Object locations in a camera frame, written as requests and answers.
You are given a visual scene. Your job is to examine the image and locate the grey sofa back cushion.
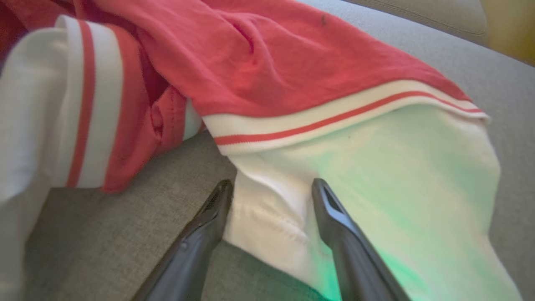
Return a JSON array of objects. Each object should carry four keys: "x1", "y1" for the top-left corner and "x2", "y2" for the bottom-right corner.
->
[{"x1": 343, "y1": 0, "x2": 490, "y2": 45}]

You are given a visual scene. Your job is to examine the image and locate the wide grey sofa chaise cushion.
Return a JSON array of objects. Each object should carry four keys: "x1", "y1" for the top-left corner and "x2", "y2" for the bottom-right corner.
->
[{"x1": 23, "y1": 0, "x2": 535, "y2": 301}]

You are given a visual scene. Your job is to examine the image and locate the yellow sofa back cushion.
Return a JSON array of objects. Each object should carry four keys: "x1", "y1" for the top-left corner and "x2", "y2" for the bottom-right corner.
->
[{"x1": 479, "y1": 0, "x2": 535, "y2": 66}]

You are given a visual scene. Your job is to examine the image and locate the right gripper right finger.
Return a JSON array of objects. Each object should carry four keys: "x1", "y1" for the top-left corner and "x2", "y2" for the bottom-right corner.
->
[{"x1": 311, "y1": 178, "x2": 413, "y2": 301}]

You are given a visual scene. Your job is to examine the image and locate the red Bulls basketball jersey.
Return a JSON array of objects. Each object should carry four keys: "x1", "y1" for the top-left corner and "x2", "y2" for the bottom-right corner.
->
[{"x1": 0, "y1": 0, "x2": 524, "y2": 301}]

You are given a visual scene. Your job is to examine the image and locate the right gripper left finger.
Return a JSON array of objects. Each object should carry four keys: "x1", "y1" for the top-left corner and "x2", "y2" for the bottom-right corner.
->
[{"x1": 132, "y1": 180, "x2": 234, "y2": 301}]

